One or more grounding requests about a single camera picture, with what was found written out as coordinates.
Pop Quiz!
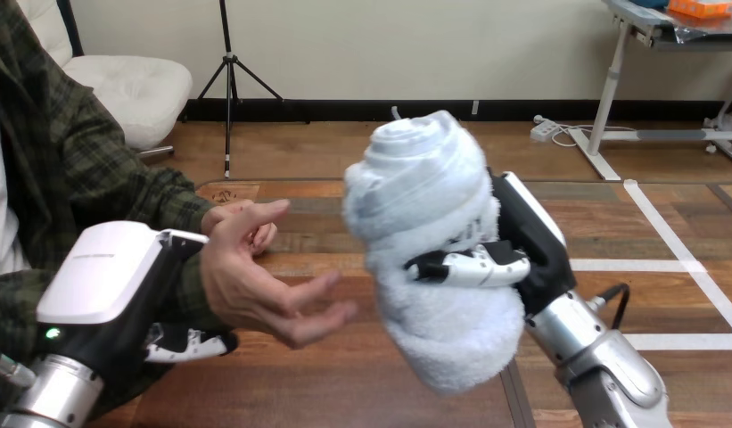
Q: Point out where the person's hand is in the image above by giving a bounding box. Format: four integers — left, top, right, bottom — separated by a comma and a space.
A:
201, 200, 279, 257
198, 199, 359, 350

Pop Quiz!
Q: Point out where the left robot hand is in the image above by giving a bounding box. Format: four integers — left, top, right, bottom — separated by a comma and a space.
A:
36, 220, 241, 381

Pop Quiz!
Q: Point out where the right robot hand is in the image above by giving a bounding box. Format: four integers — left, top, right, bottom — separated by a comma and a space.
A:
403, 170, 578, 318

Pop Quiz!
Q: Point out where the white towel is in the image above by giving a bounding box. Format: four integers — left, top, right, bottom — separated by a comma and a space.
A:
341, 110, 527, 396

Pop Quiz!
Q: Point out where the person's forearm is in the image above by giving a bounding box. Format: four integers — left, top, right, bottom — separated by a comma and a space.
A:
0, 252, 232, 422
70, 165, 217, 239

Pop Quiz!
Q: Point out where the person's body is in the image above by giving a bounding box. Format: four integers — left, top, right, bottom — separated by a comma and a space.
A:
0, 0, 144, 280

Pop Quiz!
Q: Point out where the white power strip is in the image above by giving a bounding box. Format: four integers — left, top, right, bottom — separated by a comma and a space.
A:
529, 114, 562, 144

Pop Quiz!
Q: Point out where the black tripod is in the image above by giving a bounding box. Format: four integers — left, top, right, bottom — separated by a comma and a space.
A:
181, 0, 312, 180

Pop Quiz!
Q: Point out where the white desk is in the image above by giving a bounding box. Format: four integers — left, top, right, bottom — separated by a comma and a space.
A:
568, 0, 732, 182

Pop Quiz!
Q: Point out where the white cushioned chair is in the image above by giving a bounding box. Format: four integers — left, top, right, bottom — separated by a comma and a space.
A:
15, 0, 194, 161

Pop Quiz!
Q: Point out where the orange thing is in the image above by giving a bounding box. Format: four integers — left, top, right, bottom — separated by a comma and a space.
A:
667, 0, 732, 20

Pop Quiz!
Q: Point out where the black cable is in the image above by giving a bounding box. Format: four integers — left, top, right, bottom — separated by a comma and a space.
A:
596, 283, 632, 332

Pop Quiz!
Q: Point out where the tangle of cables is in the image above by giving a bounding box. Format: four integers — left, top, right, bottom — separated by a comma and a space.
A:
550, 122, 639, 149

